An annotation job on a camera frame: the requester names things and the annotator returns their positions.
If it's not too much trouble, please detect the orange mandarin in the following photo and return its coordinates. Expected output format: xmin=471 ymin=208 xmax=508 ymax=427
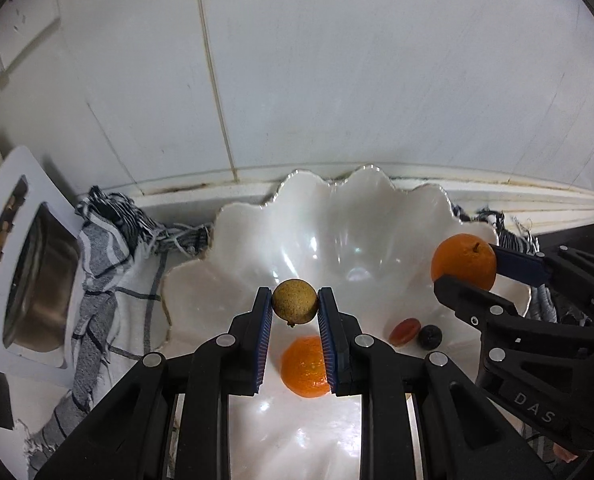
xmin=431 ymin=233 xmax=497 ymax=290
xmin=280 ymin=336 xmax=329 ymax=399

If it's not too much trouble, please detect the yellow longan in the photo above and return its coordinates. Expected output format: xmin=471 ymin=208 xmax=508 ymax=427
xmin=272 ymin=278 xmax=319 ymax=326

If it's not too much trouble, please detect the dark blueberry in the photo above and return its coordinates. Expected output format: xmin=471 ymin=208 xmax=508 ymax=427
xmin=416 ymin=324 xmax=443 ymax=351

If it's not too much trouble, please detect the red grape tomato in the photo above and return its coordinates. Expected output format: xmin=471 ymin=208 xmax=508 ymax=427
xmin=388 ymin=318 xmax=422 ymax=347

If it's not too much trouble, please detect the white scalloped ceramic bowl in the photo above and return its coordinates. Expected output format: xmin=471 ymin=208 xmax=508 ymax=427
xmin=159 ymin=164 xmax=534 ymax=480

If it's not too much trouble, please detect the checked grey white cloth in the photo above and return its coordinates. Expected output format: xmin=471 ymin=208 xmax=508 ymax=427
xmin=26 ymin=186 xmax=211 ymax=478

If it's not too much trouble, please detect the steel pot in rack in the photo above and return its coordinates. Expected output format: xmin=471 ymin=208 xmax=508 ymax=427
xmin=3 ymin=205 xmax=79 ymax=352

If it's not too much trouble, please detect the white dish rack frame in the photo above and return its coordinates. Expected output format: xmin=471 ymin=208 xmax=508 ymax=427
xmin=0 ymin=146 xmax=83 ymax=387

